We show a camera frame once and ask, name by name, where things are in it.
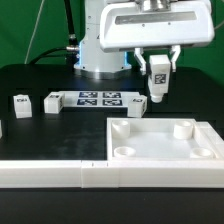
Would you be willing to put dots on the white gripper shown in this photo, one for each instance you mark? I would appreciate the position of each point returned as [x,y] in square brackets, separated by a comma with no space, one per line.
[124,27]

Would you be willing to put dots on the white square tabletop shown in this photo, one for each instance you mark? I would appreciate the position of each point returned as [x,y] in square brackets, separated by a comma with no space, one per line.
[157,139]

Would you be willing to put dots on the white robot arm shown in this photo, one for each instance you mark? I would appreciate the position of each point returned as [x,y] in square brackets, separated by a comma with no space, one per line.
[93,60]

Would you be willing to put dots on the white base tag plate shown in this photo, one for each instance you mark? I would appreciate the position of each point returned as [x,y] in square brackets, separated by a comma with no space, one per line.
[98,99]

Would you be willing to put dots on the white front obstacle wall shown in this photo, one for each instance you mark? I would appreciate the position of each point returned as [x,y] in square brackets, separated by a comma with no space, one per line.
[193,173]

